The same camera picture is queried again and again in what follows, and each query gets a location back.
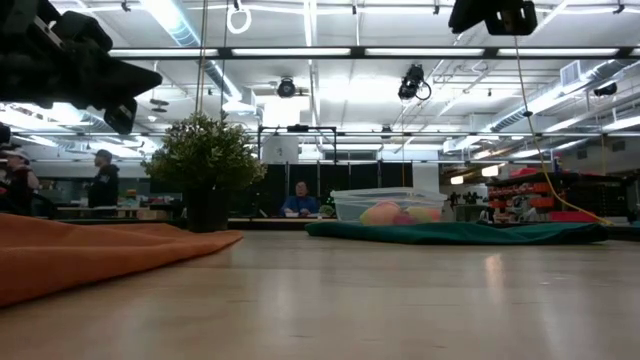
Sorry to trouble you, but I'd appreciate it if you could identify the yellow hanging cord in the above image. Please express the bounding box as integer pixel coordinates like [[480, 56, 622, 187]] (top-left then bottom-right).
[[513, 34, 614, 227]]

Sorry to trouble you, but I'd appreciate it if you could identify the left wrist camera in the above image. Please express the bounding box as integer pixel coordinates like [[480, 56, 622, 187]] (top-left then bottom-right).
[[103, 97, 139, 136]]

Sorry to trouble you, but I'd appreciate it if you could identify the tan hanging cord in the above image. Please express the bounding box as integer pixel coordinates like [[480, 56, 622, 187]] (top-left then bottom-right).
[[198, 0, 209, 117]]

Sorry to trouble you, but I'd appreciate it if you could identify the black aluminium table frame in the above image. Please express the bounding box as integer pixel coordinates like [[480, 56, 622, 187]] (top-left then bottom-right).
[[52, 216, 640, 242]]

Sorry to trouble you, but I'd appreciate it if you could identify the person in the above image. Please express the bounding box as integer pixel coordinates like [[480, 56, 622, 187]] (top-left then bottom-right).
[[279, 180, 321, 219], [87, 148, 121, 210], [0, 147, 41, 216]]

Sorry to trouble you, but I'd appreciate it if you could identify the clear plastic tupperware container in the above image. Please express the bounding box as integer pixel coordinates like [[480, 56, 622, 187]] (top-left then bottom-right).
[[329, 187, 448, 225]]

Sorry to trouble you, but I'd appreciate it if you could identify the orange-brown cloth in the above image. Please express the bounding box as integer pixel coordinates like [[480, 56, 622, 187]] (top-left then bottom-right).
[[0, 213, 245, 309]]

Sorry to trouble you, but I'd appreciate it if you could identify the round black overhead camera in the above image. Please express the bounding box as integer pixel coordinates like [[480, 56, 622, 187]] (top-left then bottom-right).
[[276, 77, 298, 99]]

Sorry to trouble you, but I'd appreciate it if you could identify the black camera with cable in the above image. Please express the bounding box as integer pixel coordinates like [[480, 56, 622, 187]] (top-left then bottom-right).
[[397, 63, 433, 102]]

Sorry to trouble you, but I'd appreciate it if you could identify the pale orange toy peach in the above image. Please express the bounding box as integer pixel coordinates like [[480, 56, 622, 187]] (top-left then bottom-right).
[[359, 200, 402, 226]]

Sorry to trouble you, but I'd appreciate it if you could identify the dark green cloth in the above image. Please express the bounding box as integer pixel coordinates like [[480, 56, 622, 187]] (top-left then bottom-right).
[[304, 220, 610, 247]]

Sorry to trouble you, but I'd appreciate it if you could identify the small yellow toy lemon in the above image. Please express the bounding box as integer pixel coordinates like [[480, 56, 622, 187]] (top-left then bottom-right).
[[410, 206, 442, 224]]

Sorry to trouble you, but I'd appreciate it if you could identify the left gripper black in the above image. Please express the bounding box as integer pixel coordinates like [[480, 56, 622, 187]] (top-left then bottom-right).
[[49, 10, 164, 109]]

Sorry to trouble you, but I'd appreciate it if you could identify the small bushy potted plant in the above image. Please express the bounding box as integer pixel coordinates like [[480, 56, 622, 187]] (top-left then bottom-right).
[[141, 110, 268, 234]]

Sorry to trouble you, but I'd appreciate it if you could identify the shelf with red bins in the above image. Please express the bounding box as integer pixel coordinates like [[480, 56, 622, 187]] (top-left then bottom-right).
[[484, 167, 640, 225]]

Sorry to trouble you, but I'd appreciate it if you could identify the cluttered background workbench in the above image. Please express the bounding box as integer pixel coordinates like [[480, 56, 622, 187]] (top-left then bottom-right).
[[49, 197, 186, 221]]

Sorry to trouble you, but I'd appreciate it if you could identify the black partition wall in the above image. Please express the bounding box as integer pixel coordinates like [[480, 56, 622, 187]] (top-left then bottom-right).
[[244, 162, 416, 219]]

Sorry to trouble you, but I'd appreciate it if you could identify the black background rig frame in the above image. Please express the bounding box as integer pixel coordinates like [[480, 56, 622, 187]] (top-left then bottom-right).
[[257, 123, 339, 166]]

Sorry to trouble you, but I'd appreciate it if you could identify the white hanging ring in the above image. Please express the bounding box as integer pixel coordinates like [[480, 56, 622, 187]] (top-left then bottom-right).
[[225, 4, 253, 36]]

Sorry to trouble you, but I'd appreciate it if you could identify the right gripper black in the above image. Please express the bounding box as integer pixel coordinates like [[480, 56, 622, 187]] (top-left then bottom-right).
[[448, 0, 501, 35]]

